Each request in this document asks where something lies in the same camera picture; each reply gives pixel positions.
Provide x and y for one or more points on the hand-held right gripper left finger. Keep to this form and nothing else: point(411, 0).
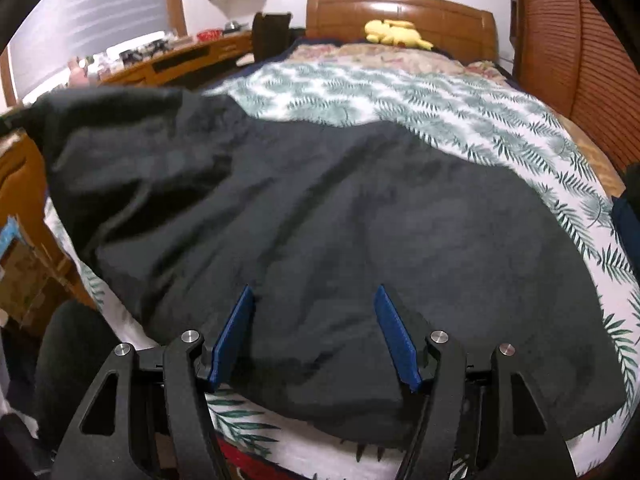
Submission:
point(232, 345)

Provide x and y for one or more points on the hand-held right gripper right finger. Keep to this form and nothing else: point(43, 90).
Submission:
point(395, 340)

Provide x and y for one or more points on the black jacket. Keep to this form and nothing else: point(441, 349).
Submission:
point(325, 235)

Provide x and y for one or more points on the red cloth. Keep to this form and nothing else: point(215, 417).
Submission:
point(250, 462)

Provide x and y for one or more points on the cardboard box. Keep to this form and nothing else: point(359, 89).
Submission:
point(35, 275)

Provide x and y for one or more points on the bed with fern-print cover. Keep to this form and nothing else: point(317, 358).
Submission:
point(500, 120)

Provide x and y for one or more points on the navy bedsheet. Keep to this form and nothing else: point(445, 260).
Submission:
point(627, 225)

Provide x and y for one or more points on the floral pillow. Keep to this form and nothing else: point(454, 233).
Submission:
point(350, 55)

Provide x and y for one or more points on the yellow plush toy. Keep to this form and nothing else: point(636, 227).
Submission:
point(395, 34)

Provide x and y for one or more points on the red basket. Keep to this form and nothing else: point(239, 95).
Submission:
point(207, 35)

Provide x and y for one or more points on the dark chair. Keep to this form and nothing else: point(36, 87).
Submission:
point(270, 35)

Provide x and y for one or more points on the wooden bed headboard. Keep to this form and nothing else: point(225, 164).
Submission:
point(400, 7)

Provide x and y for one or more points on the wooden louvered wardrobe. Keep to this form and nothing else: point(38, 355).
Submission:
point(565, 35)

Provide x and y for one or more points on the window blind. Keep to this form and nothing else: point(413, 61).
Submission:
point(100, 15)

